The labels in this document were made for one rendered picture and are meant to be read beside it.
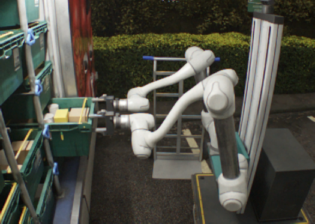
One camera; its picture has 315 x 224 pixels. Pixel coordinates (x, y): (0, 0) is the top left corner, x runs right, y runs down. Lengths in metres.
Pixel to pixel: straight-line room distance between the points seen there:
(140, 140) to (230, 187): 0.56
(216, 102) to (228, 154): 0.32
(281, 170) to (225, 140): 0.61
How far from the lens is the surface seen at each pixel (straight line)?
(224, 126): 1.22
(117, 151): 3.26
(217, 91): 1.10
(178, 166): 2.98
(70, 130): 1.52
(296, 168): 1.82
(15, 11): 1.43
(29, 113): 1.56
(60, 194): 1.79
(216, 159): 2.02
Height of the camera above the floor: 1.85
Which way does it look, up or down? 25 degrees down
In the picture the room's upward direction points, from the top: straight up
